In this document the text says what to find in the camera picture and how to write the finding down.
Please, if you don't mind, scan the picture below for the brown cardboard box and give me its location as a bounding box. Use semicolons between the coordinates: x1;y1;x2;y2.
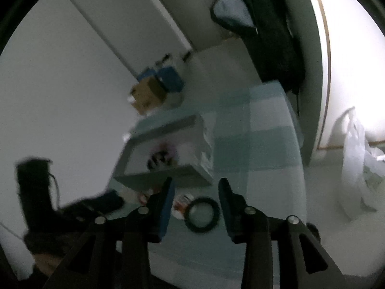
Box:
128;76;167;116

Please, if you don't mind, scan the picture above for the black hanging jacket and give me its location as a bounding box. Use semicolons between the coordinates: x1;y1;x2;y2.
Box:
211;0;304;95

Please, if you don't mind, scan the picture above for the striped shirt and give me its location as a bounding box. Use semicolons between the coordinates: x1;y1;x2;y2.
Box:
212;0;256;28

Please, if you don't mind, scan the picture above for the white china pin badge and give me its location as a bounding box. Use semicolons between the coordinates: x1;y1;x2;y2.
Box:
172;193;194;220

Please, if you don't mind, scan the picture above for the grey door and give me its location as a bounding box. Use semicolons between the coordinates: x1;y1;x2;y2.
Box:
160;0;234;51

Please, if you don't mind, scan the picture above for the teal plaid tablecloth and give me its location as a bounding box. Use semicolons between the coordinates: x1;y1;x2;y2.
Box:
109;82;307;288

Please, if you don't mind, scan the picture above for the white plastic bag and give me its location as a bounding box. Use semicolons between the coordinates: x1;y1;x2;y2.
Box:
339;108;384;221

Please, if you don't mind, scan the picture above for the left hand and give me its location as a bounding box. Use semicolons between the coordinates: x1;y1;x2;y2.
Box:
33;254;63;277

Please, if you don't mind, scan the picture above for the blue storage box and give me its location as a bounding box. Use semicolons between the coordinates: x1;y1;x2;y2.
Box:
137;66;185;93

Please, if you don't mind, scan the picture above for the black spiked hair tie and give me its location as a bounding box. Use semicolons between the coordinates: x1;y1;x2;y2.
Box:
183;196;221;234

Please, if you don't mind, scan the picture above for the grey cardboard box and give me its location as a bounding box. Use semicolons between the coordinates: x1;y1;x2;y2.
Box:
113;114;214;191

